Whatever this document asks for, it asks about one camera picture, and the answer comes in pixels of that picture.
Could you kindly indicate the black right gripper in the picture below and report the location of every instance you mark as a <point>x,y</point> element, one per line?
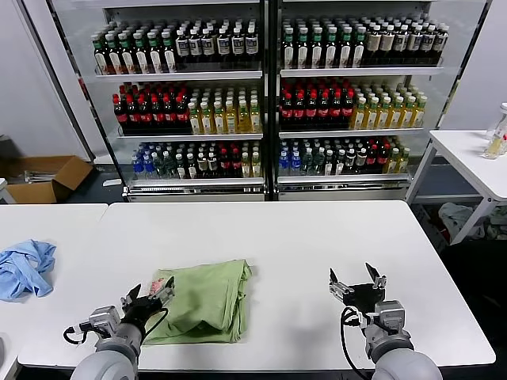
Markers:
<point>364,297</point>

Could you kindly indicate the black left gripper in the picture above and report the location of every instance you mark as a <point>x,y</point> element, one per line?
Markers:
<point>140,312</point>

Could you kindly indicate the light green t-shirt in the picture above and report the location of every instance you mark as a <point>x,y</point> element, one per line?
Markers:
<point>206,301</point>

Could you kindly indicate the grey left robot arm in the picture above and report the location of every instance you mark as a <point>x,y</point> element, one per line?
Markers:
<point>107,360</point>

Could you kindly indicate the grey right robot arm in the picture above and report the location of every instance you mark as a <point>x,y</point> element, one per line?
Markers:
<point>404,360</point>

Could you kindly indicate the beverage display fridge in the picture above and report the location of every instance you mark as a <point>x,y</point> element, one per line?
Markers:
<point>198,194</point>

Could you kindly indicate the pale cloth heap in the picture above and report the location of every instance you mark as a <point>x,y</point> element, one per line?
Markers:
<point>455,215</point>
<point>499,225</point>

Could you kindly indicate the small white floor scrap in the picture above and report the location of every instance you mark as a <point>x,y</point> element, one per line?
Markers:
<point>112,182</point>

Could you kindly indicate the white-label pale drink bottle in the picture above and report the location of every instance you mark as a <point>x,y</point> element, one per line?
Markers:
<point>340,164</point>
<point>330,164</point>

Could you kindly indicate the white-capped dark drink bottle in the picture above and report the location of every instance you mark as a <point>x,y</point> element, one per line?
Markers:
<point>192,168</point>
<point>361,160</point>
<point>203,166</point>
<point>350,161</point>
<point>214,166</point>
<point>181,168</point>

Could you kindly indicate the red-capped cola bottle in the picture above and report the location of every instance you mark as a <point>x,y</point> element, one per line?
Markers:
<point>133,115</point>
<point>225,164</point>
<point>325,111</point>
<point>183,115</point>
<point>158,115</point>
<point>170,115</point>
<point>146,115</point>
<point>313,111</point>
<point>337,110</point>
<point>236,164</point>
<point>349,110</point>
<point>301,111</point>
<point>383,160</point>
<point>372,160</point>
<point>120,115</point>
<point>288,111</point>

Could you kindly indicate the crumpled light blue cloth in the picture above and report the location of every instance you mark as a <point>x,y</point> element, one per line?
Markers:
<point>24,269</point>

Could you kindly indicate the yellow juice bottle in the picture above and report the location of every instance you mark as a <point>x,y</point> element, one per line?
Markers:
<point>409,115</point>
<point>360,116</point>
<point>219,120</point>
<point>372,116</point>
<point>405,161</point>
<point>256,166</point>
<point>195,120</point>
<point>244,120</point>
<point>207,120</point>
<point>395,162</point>
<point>232,120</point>
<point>385,116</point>
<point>256,120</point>
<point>246,166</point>
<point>421,115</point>
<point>397,116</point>

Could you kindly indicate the clear green-tint water bottle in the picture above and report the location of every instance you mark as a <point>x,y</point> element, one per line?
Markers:
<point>160,168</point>
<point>319,163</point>
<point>308,163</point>
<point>171,168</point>

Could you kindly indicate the blue-label water bottle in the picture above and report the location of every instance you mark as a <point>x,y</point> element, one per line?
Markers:
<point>138,168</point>
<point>295,164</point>
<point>284,164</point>
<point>149,168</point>

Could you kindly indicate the open cardboard box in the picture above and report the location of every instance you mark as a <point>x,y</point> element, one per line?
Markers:
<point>71,174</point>

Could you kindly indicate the small grey object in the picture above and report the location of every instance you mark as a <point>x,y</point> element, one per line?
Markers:
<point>2,352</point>

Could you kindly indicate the white side table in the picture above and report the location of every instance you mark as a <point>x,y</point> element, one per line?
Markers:
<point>459,158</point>

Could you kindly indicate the clear glass bottle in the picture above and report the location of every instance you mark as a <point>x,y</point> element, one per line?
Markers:
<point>495,146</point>

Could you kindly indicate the green-capped dark tea bottle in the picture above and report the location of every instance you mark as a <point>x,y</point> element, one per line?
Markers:
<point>288,49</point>
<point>128,56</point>
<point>170,55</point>
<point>102,57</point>
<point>303,49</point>
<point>317,49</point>
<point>142,56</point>
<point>115,57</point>
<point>345,49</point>
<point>359,48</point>
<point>156,55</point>
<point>331,49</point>

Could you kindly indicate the white-capped beige-label bottle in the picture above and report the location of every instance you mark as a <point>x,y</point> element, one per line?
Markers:
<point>387,42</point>
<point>373,43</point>

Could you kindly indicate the white-capped navy-label bottle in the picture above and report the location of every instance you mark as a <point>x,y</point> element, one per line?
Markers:
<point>428,41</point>
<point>414,42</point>
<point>401,42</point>
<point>210,46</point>
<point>252,45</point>
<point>441,41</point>
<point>196,46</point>
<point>183,47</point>
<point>238,45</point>
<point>223,46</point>

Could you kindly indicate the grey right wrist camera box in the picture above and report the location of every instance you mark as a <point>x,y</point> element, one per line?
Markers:
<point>390,314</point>

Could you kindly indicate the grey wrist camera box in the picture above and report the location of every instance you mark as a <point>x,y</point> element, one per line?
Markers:
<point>390,314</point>
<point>101,320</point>

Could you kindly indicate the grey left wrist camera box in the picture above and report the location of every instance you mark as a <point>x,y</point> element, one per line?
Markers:
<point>101,320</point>

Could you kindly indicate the black fridge centre post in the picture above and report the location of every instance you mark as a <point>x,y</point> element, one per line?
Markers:
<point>271,99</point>

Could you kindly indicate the reflective fridge side wall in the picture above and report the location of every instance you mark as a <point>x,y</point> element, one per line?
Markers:
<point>79,79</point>
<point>447,99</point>

